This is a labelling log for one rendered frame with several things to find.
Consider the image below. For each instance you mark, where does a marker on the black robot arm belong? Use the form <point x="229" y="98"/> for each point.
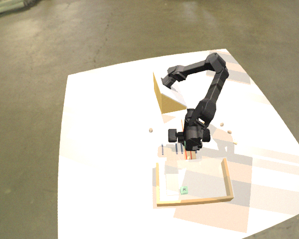
<point x="206" y="108"/>

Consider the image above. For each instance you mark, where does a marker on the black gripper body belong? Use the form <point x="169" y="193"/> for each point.
<point x="173" y="136"/>

